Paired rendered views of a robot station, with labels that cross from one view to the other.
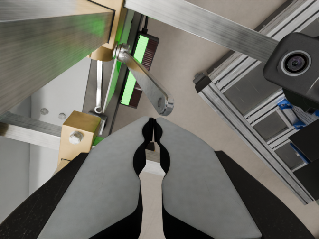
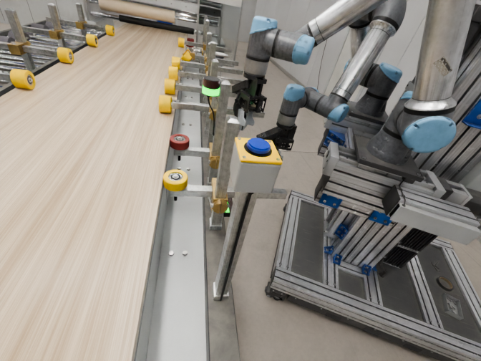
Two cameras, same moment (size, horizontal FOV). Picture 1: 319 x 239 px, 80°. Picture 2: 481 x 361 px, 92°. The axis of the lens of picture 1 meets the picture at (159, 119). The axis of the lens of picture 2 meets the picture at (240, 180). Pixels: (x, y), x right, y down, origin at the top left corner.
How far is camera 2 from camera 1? 93 cm
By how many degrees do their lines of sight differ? 77
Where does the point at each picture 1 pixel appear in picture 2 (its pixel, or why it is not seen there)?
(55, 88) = (178, 236)
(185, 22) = not seen: hidden behind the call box
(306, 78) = (264, 135)
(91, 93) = (207, 211)
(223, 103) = (298, 278)
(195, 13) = not seen: hidden behind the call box
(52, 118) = (177, 258)
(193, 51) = (251, 275)
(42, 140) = (203, 188)
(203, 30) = not seen: hidden behind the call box
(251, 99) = (315, 269)
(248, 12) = (268, 240)
